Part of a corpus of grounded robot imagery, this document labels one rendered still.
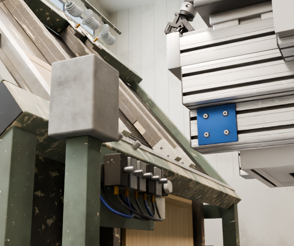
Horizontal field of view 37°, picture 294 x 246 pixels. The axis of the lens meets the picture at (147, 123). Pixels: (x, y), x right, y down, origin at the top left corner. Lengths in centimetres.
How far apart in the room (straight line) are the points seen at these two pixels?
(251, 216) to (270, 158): 420
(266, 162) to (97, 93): 41
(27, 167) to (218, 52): 53
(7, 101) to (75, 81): 19
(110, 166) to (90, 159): 27
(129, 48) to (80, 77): 540
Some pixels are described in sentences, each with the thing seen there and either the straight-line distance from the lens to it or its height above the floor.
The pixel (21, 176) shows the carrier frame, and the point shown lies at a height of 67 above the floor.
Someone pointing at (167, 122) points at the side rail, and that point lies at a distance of 325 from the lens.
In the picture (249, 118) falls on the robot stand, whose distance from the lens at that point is 98.
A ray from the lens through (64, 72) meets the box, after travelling 104.
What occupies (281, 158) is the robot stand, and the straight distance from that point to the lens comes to 104.
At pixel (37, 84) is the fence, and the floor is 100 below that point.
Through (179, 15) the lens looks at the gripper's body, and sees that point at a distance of 203.
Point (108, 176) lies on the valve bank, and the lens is 125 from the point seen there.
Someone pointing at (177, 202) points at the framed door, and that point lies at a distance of 260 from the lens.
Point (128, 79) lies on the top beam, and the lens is 342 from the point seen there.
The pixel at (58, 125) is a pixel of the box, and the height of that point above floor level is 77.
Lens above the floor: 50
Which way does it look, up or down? 16 degrees up
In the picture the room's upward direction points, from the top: 1 degrees counter-clockwise
